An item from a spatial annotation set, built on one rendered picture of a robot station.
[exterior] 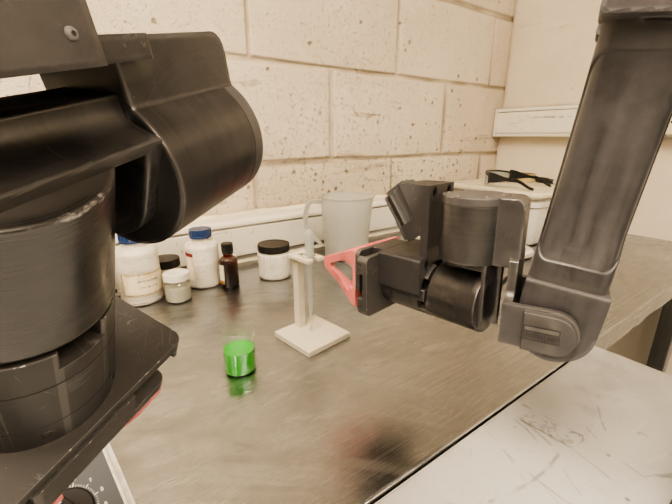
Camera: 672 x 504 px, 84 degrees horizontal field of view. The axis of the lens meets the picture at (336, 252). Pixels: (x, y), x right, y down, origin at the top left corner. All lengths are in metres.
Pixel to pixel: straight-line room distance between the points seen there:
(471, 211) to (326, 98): 0.76
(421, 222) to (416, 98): 0.91
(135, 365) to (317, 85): 0.90
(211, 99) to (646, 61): 0.26
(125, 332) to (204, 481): 0.22
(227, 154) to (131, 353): 0.10
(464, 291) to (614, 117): 0.17
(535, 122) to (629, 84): 1.18
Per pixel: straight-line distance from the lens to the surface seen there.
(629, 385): 0.60
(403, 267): 0.37
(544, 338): 0.33
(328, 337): 0.56
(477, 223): 0.33
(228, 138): 0.16
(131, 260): 0.72
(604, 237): 0.33
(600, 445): 0.48
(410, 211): 0.37
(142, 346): 0.21
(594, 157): 0.33
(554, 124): 1.47
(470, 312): 0.35
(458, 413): 0.46
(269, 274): 0.78
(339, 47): 1.08
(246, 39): 0.96
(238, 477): 0.39
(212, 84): 0.18
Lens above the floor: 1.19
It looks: 17 degrees down
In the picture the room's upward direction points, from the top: straight up
